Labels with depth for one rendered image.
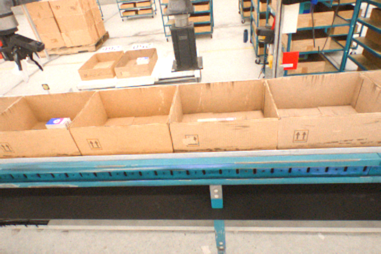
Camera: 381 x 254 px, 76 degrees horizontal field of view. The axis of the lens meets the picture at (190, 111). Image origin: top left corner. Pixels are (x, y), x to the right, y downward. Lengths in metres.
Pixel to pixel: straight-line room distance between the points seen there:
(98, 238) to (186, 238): 0.60
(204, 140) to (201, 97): 0.29
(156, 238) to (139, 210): 0.66
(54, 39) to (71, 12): 0.76
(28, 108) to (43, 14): 4.51
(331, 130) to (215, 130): 0.40
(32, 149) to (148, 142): 0.50
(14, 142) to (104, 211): 0.48
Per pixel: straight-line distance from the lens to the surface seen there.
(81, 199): 1.36
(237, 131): 0.89
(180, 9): 1.88
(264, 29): 1.68
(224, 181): 0.98
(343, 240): 1.90
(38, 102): 1.46
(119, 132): 0.96
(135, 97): 1.20
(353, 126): 0.99
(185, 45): 1.94
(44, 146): 1.17
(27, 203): 1.51
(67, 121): 1.35
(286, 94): 1.19
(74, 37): 5.72
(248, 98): 1.16
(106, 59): 2.49
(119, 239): 1.91
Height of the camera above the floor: 1.57
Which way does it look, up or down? 34 degrees down
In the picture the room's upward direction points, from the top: 8 degrees counter-clockwise
